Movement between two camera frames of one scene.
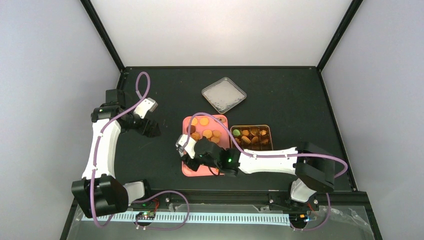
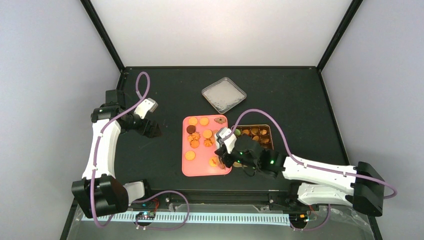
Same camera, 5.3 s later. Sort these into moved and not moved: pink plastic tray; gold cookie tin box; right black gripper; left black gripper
Moved: right black gripper
Not moved: pink plastic tray; left black gripper; gold cookie tin box
